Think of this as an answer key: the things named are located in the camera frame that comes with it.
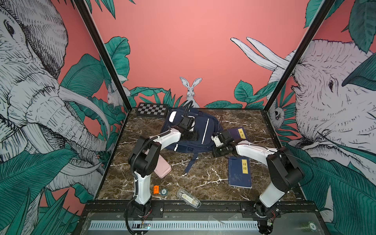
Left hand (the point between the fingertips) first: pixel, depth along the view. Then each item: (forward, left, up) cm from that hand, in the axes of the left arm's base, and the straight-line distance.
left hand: (198, 133), depth 96 cm
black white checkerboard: (+27, +35, -4) cm, 45 cm away
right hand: (-11, -8, -4) cm, 14 cm away
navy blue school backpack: (+9, -6, -3) cm, 11 cm away
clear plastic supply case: (-38, +8, -6) cm, 39 cm away
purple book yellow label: (+3, -30, -7) cm, 30 cm away
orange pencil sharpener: (-32, +26, -6) cm, 42 cm away
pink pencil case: (-19, +24, -10) cm, 32 cm away
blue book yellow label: (-25, -23, -6) cm, 34 cm away
